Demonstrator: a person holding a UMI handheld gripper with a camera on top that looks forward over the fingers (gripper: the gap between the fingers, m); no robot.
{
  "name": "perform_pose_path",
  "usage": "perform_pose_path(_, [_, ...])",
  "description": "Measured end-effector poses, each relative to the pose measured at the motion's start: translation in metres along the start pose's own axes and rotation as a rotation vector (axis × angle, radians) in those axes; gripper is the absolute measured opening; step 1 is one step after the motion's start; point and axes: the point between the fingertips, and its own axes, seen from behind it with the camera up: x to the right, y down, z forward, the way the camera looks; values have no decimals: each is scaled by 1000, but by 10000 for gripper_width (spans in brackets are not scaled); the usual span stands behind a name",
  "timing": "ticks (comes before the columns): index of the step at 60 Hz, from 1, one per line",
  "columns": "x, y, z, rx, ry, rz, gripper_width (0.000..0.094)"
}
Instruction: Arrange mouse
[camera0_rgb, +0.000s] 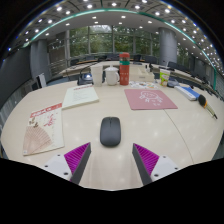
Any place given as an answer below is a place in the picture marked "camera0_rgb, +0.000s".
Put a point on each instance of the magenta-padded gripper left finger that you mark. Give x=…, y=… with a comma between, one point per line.
x=58, y=165

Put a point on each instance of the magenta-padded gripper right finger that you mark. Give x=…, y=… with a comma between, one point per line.
x=162, y=165

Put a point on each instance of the dark grey computer mouse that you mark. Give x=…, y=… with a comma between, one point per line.
x=110, y=131

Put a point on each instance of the pink printed mouse pad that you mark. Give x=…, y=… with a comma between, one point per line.
x=150, y=99

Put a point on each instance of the magazine with fan picture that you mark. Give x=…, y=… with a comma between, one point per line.
x=43, y=130

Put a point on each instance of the white booklet red heading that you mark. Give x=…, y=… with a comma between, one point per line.
x=80, y=96

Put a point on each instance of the black handheld microphone yellow band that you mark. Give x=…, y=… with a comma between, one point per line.
x=202, y=101

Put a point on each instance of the blue and white book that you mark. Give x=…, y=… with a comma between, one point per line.
x=187, y=92

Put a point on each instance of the colourful sticker sheet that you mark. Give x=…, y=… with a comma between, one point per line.
x=143, y=85

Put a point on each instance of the black gooseneck desk microphone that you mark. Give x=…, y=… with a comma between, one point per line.
x=172, y=83
x=85, y=79

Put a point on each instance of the white standing panel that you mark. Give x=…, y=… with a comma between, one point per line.
x=42, y=81

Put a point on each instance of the green printed paper cup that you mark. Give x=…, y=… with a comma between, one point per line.
x=164, y=78

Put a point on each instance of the beige desk organizer box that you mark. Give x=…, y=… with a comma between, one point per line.
x=141, y=76

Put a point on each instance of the stack of white paper cups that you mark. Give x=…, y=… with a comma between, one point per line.
x=97, y=76

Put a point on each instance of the long curved conference desk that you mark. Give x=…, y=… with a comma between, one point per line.
x=76, y=69

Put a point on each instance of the red thermos bottle green band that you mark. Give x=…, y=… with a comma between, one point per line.
x=124, y=71

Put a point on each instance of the white lidded ceramic mug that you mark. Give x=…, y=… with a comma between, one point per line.
x=111, y=76

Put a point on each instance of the group of dark office chairs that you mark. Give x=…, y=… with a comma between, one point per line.
x=150, y=59

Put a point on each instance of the group of ceiling lights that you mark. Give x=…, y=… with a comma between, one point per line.
x=89, y=6

